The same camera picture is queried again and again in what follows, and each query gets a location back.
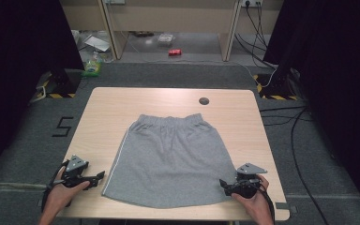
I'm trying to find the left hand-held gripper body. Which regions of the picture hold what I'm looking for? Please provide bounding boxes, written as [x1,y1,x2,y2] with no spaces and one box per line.
[60,155,92,188]

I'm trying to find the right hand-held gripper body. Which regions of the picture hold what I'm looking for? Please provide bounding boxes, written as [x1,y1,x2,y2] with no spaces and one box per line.
[231,162,268,200]

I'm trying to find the grey shorts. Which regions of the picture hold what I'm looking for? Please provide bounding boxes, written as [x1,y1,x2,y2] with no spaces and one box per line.
[101,112,242,210]

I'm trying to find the person's right hand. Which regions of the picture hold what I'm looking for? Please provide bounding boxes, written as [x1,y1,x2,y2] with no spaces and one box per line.
[231,174,275,220]

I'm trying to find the person's left hand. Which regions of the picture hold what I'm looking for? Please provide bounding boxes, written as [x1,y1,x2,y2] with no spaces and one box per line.
[43,167,91,218]

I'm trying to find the grey tape strip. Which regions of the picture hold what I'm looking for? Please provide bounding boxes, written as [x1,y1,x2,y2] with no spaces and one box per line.
[275,202,298,215]

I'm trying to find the green plastic packet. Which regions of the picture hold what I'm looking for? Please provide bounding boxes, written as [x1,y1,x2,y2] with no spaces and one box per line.
[81,51,103,78]

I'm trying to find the black curtain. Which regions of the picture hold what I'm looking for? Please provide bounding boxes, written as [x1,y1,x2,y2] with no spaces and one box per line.
[0,0,86,186]
[262,0,360,221]

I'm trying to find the white device on floor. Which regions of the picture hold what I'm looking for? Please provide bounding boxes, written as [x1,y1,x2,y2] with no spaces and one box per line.
[83,34,112,53]

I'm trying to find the clear plastic container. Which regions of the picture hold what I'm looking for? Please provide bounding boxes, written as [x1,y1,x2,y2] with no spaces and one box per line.
[157,33,175,45]

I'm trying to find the right hand-held gripper cable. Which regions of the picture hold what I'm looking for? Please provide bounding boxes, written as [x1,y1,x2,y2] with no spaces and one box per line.
[256,183,277,225]

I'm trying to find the long black floor cable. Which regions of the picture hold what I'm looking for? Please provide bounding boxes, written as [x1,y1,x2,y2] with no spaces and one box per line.
[290,107,330,225]

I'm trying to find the short black floor cables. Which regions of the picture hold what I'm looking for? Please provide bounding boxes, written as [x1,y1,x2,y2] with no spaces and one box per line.
[259,105,314,127]

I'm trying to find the white floor cable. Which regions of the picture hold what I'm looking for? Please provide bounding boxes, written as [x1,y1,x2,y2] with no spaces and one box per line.
[231,60,278,89]

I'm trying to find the black cables from socket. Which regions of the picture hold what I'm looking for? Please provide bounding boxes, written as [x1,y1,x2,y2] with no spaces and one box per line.
[233,3,278,70]

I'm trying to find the white wall socket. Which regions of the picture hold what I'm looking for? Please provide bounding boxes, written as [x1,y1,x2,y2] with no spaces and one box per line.
[240,0,263,8]

